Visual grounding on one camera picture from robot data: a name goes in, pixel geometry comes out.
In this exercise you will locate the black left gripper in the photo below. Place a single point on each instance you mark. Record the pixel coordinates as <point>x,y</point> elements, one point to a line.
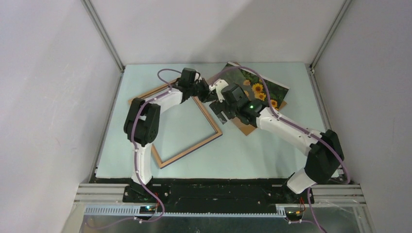
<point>204,97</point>

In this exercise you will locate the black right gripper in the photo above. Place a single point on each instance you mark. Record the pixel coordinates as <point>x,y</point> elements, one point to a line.
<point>217,107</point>

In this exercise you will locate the wooden picture frame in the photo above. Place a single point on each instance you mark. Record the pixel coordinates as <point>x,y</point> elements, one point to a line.
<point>189,128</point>

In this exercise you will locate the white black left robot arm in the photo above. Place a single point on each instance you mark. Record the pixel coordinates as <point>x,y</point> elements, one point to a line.
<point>143,118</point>

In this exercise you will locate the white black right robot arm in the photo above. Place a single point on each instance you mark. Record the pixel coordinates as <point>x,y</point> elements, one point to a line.
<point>322,150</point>

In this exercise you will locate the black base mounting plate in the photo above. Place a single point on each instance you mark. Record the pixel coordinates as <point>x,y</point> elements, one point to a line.
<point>215,195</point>

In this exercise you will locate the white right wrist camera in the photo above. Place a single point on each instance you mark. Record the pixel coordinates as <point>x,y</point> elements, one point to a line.
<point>218,86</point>

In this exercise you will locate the aluminium enclosure rail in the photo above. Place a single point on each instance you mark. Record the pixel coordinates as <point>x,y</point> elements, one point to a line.
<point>98,24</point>

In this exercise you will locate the grey cable duct strip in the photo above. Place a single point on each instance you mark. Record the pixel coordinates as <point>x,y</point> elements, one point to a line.
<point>117,210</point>

